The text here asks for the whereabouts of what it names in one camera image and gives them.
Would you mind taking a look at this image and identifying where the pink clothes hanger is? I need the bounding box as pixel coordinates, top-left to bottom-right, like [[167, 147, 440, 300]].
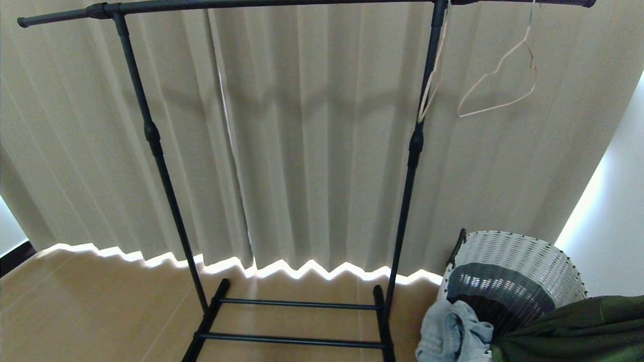
[[457, 0, 538, 119], [418, 0, 452, 124]]

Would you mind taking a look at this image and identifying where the green printed shirt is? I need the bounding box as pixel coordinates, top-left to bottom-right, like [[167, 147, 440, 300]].
[[491, 295, 644, 362]]

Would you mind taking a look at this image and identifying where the black clothes rack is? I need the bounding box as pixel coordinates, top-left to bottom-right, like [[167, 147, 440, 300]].
[[17, 0, 597, 362]]

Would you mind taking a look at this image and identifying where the white laundry basket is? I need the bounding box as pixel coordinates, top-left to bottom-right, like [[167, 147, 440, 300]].
[[438, 229, 588, 362]]

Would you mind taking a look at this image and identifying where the pale grey garment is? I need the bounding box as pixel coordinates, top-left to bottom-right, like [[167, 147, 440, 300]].
[[416, 299, 495, 362]]

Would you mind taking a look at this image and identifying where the window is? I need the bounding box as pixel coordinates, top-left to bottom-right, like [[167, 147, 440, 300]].
[[0, 194, 37, 278]]

